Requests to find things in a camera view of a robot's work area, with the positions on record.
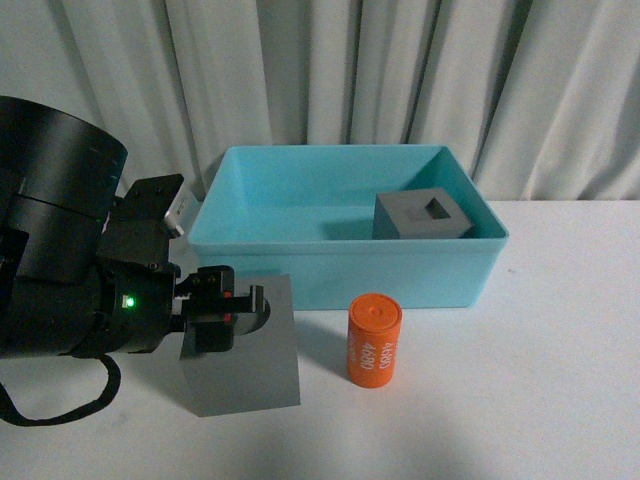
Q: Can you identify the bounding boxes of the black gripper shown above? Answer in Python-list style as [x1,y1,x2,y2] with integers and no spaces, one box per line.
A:
[89,174,271,354]

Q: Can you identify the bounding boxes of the gray solid block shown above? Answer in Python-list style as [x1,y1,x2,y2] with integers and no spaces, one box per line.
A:
[180,275,300,417]

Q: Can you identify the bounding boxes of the orange cylinder with white numbers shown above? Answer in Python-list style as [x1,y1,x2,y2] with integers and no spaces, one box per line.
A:
[346,293,403,388]

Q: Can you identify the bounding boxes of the gray block with square hole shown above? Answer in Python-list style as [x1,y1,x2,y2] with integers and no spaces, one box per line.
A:
[372,187,474,240]

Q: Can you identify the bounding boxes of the blue plastic box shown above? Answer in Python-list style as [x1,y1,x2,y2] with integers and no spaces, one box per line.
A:
[188,144,509,310]

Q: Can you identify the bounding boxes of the white curtain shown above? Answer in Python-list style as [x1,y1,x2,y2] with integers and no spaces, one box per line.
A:
[1,1,639,200]

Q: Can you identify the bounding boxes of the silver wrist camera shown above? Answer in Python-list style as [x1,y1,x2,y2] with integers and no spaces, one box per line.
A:
[163,185,199,239]

